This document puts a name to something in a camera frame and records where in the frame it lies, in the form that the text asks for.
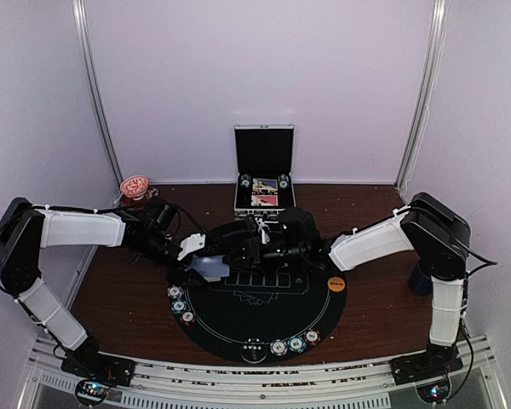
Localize aluminium poker case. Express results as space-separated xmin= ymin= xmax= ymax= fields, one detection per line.
xmin=233 ymin=124 xmax=296 ymax=219

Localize blue white chips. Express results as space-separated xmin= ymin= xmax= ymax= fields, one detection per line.
xmin=167 ymin=285 xmax=184 ymax=300
xmin=269 ymin=339 xmax=288 ymax=357

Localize aluminium front rail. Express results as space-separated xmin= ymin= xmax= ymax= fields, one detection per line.
xmin=14 ymin=336 xmax=511 ymax=408

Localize orange chips front seat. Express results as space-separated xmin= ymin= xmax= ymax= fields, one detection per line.
xmin=304 ymin=329 xmax=321 ymax=346

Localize blue card box in case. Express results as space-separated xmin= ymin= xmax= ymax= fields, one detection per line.
xmin=252 ymin=178 xmax=278 ymax=194

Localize red card box in case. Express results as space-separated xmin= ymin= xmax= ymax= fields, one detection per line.
xmin=251 ymin=195 xmax=278 ymax=207

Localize red floral plate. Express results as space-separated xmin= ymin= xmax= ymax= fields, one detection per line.
xmin=119 ymin=187 xmax=158 ymax=208

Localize grey blue card deck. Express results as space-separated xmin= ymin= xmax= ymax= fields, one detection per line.
xmin=189 ymin=256 xmax=230 ymax=283

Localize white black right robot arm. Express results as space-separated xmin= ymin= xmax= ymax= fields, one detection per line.
xmin=224 ymin=192 xmax=494 ymax=377

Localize left chip stack in case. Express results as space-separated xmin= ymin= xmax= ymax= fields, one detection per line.
xmin=239 ymin=174 xmax=252 ymax=188

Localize blue white chips front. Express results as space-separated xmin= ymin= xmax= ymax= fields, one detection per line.
xmin=269 ymin=339 xmax=288 ymax=357

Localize dark blue mug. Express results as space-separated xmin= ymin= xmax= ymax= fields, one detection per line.
xmin=408 ymin=262 xmax=433 ymax=297

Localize red white patterned bowl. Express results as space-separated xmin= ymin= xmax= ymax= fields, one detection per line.
xmin=120 ymin=176 xmax=150 ymax=200

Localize right chip stack in case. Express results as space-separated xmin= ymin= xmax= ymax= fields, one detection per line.
xmin=278 ymin=175 xmax=290 ymax=189

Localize round black poker mat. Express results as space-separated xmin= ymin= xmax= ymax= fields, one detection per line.
xmin=169 ymin=219 xmax=348 ymax=366

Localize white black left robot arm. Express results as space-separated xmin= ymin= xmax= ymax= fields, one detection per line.
xmin=0 ymin=197 xmax=219 ymax=378

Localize green chips front seat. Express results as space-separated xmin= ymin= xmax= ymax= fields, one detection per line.
xmin=287 ymin=337 xmax=307 ymax=354

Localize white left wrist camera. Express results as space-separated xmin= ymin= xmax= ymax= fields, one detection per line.
xmin=177 ymin=233 xmax=206 ymax=261

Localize orange big blind button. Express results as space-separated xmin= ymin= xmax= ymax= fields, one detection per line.
xmin=327 ymin=276 xmax=346 ymax=293

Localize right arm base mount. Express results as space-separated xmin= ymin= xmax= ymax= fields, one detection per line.
xmin=389 ymin=340 xmax=463 ymax=385

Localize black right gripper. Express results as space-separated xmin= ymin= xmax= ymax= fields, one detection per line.
xmin=222 ymin=236 xmax=307 ymax=276

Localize chip stack in case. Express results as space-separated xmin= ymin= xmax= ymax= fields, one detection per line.
xmin=239 ymin=174 xmax=252 ymax=188
xmin=278 ymin=175 xmax=290 ymax=189

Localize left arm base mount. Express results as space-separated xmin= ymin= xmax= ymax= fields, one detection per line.
xmin=50 ymin=332 xmax=135 ymax=387

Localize orange chips seat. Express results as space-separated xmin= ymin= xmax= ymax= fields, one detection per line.
xmin=304 ymin=329 xmax=321 ymax=346
xmin=180 ymin=311 xmax=196 ymax=326

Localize clear round dealer button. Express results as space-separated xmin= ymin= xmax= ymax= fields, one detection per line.
xmin=241 ymin=337 xmax=267 ymax=365

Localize green chips seat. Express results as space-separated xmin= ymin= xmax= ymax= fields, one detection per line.
xmin=171 ymin=299 xmax=187 ymax=315
xmin=287 ymin=337 xmax=307 ymax=354

